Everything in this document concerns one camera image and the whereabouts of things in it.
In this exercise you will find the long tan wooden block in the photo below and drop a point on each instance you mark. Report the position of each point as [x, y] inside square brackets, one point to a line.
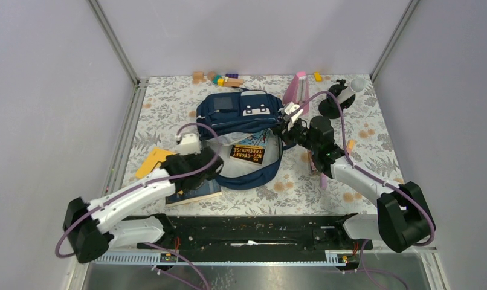
[232, 82]

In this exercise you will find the orange pink highlighter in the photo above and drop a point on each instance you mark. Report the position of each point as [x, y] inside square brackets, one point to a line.
[350, 146]

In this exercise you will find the pink metronome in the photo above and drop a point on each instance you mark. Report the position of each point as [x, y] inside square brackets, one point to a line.
[298, 90]

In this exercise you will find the light purple marker pen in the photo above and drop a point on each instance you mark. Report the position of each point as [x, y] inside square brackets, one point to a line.
[323, 181]

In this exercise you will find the slotted grey cable duct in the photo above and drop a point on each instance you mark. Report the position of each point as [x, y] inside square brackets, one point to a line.
[290, 258]

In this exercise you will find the plain yellow book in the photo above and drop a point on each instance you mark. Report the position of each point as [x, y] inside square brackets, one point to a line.
[152, 161]

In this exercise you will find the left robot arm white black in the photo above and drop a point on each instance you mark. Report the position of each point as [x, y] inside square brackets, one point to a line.
[93, 227]

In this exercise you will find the teal wooden block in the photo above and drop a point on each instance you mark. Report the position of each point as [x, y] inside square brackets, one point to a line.
[216, 78]

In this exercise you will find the yellow black treehouse book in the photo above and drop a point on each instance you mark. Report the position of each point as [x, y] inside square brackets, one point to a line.
[251, 149]

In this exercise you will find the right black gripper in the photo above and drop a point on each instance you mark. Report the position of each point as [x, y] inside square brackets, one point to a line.
[287, 133]

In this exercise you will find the round tan wooden block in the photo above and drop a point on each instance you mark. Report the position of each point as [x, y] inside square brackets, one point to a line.
[211, 75]

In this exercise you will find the dark blue paperback book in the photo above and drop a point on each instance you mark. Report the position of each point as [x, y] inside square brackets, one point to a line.
[208, 189]

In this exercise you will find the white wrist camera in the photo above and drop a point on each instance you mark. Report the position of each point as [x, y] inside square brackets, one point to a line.
[291, 112]
[188, 143]

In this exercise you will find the purple wooden block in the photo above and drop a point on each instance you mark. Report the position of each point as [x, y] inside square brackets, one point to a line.
[232, 75]

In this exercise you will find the navy blue student backpack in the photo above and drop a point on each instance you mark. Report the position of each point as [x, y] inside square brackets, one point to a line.
[230, 119]

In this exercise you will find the floral patterned table mat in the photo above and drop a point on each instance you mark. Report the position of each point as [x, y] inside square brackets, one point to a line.
[170, 102]

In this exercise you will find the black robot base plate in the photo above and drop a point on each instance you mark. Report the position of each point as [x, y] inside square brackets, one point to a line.
[266, 234]

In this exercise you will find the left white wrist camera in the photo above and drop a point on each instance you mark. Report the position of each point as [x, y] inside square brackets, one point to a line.
[188, 143]

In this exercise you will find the black stand with white tube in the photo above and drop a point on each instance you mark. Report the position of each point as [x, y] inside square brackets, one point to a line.
[345, 94]

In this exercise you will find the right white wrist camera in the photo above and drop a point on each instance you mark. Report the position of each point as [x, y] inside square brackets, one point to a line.
[291, 112]

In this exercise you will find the tan wooden cube block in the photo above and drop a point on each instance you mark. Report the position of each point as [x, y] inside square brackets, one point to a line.
[197, 75]

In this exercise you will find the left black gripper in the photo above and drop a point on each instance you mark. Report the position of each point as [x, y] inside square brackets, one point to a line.
[189, 157]

